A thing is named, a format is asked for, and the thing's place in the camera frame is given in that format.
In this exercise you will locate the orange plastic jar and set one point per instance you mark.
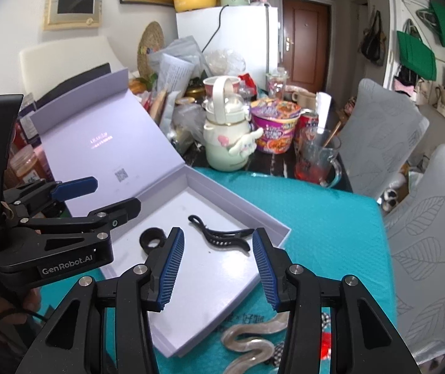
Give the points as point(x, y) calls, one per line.
point(27, 163)

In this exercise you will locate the woven round trivet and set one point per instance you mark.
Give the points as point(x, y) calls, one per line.
point(150, 43)

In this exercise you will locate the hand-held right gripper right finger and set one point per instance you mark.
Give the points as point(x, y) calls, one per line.
point(265, 268)

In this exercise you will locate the grey plastic bag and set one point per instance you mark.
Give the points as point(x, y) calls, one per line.
point(185, 46)

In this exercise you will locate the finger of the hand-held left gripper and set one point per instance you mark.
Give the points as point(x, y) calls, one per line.
point(128, 206)
point(76, 187)

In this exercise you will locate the brown door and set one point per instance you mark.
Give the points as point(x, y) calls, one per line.
point(308, 39)

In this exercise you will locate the black handbag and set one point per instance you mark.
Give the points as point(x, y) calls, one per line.
point(372, 43)

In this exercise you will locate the cream water bottle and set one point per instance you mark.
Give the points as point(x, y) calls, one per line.
point(226, 152)

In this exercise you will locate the purple instant noodle bowl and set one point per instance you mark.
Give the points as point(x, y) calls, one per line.
point(273, 132)

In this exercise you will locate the lavender gift box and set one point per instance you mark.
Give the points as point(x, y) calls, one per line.
point(214, 280)

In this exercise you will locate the beige sachet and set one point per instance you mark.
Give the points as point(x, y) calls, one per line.
point(159, 105)

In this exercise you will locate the white fridge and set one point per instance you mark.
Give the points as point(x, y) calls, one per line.
point(242, 35)

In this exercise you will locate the beige ceramic mug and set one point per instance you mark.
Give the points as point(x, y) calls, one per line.
point(304, 98)

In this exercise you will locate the black hair clip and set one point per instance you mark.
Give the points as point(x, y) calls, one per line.
point(222, 237)

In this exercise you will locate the leaf pattern chair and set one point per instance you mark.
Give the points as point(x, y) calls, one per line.
point(382, 132)
point(433, 241)

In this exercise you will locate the red hair ornament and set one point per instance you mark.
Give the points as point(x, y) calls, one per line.
point(326, 343)

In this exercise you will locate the plush slippers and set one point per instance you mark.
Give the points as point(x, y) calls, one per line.
point(390, 198)

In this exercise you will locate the white folded paper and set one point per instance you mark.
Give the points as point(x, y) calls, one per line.
point(323, 109)

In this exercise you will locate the wall intercom panel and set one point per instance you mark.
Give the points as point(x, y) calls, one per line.
point(74, 7)

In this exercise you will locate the translucent wavy hair clip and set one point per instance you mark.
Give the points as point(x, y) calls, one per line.
point(245, 335)

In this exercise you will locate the clear plastic cup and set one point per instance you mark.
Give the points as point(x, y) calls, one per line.
point(277, 83)

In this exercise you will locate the glass mug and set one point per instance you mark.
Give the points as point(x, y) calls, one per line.
point(316, 163)

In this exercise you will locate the clear crumpled plastic bag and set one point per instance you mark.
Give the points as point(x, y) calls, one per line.
point(226, 60)

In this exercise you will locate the red soda can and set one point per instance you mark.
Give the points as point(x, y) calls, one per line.
point(310, 122)

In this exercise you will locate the printed paper sheet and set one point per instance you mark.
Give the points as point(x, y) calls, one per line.
point(175, 72)

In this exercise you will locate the teal mat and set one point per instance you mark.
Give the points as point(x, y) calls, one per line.
point(323, 233)

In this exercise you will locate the wooden stick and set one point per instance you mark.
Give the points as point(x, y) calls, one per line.
point(333, 132)

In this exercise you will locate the pink paper cup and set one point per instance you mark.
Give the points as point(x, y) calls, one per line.
point(210, 85)

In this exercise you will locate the white padded chair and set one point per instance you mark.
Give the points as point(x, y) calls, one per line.
point(62, 54)

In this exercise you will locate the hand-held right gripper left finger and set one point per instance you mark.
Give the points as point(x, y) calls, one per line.
point(171, 265)

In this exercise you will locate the person's left hand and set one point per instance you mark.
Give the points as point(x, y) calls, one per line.
point(31, 300)

